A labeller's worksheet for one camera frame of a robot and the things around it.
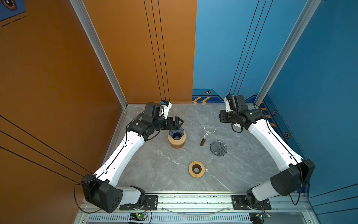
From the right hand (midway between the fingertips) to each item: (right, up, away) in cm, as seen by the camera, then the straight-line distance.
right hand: (221, 116), depth 80 cm
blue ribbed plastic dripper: (-26, -12, +10) cm, 31 cm away
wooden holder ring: (-14, -33, +4) cm, 36 cm away
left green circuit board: (-46, -52, -10) cm, 70 cm away
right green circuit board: (+16, -52, -10) cm, 55 cm away
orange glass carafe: (-26, -21, +14) cm, 36 cm away
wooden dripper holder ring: (-26, -18, +9) cm, 33 cm away
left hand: (-25, -3, -6) cm, 26 cm away
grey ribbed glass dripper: (0, -21, +10) cm, 23 cm away
